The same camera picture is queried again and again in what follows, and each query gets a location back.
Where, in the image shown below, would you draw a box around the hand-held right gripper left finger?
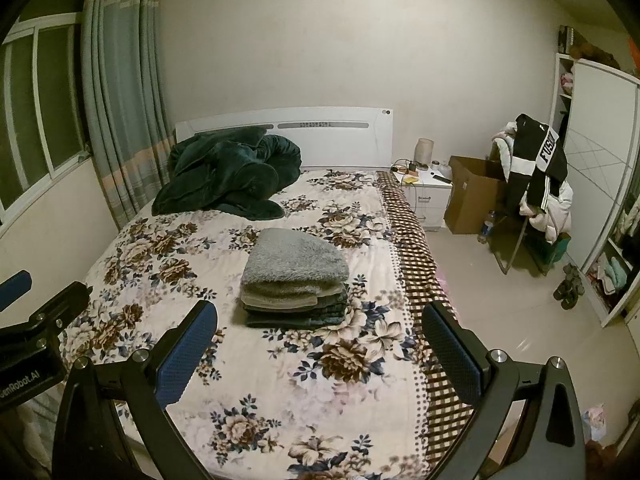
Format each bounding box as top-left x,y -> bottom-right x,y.
51,300 -> 219,480

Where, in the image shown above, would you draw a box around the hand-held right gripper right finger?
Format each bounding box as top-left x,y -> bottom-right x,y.
421,301 -> 586,480

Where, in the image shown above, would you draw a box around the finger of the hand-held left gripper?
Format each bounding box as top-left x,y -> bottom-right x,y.
0,270 -> 32,312
27,281 -> 92,348

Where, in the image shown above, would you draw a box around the grey fluffy blanket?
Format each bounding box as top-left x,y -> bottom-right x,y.
241,227 -> 350,293

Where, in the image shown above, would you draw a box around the dark folded pants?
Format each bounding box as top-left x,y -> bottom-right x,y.
244,292 -> 348,330

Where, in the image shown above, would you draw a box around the floral bed sheet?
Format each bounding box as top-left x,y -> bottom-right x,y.
59,169 -> 431,480

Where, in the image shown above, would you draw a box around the brown checkered bed sheet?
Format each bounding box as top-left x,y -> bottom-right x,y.
375,170 -> 476,461

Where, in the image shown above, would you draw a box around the plastic water bottle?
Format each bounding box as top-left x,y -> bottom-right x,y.
477,210 -> 496,245

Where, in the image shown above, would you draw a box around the teal storage bin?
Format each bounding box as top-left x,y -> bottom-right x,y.
532,232 -> 572,273

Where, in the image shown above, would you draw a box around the folding chair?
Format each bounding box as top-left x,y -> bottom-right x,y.
487,135 -> 556,276

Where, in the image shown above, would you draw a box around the brown cardboard box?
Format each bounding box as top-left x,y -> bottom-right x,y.
444,155 -> 511,235

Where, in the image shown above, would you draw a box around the pink cloth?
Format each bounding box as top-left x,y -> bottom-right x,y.
582,402 -> 608,441

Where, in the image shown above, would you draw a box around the white nightstand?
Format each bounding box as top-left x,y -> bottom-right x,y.
391,166 -> 453,233

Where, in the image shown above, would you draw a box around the white puffy jacket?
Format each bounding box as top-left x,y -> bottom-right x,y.
519,180 -> 573,243

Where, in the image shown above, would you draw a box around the white framed window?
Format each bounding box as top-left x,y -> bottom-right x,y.
0,15 -> 93,221

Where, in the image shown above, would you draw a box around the dark green blanket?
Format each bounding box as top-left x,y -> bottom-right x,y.
151,126 -> 302,222

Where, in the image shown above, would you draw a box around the teal folded clothes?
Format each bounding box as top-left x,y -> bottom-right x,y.
597,255 -> 631,293

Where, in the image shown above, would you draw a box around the pale fleece garment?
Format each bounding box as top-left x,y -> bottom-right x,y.
490,121 -> 518,181

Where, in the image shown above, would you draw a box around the black jacket with white stripe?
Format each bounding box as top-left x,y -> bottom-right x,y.
502,113 -> 569,206

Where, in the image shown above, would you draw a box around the green striped curtain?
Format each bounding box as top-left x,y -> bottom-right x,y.
80,0 -> 173,231

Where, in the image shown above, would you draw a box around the white bed headboard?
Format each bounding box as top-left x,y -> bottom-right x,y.
174,106 -> 394,171

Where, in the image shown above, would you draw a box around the white wardrobe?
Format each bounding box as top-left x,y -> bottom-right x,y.
547,52 -> 640,328

